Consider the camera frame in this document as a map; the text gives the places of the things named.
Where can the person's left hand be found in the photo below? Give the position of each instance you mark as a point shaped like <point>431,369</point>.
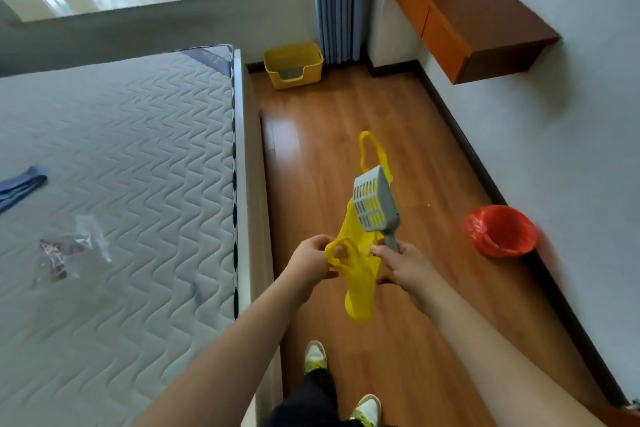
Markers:
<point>307,266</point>

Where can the person's right hand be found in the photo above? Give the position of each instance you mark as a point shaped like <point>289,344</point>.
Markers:
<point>412,271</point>

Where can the yellow plastic bag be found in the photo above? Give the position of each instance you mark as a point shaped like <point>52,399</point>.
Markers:
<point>360,291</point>

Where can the pale blue litter scoop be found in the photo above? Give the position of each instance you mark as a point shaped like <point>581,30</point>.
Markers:
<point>392,219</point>

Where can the yellow litter box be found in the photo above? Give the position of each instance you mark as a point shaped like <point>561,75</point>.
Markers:
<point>295,83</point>

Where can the person's right forearm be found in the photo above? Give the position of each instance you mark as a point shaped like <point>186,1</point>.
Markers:
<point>500,371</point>

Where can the person's left forearm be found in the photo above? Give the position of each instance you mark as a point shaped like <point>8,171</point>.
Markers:
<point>225,371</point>

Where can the person's left white-green shoe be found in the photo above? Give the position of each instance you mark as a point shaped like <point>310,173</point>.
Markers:
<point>316,356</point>

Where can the person's white-green shoe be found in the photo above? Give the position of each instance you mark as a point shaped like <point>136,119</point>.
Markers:
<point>366,411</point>
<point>316,356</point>

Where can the person's right white-green shoe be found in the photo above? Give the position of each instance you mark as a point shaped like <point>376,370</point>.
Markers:
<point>366,411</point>

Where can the red-lined trash bin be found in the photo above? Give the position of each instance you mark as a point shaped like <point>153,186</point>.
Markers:
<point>500,231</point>

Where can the black trousers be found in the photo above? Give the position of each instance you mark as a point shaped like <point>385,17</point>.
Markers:
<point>310,401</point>

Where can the dark baseboard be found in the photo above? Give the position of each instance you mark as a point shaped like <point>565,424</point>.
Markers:
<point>570,326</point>

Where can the white quilted mattress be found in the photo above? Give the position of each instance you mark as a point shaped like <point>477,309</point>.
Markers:
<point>125,141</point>

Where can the clear plastic wrapper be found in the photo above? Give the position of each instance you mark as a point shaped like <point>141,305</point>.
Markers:
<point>60,251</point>

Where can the blue pleated curtain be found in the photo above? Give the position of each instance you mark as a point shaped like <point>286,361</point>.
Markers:
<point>340,1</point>

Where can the blue cloth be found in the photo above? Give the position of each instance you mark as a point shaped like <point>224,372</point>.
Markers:
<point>22,184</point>

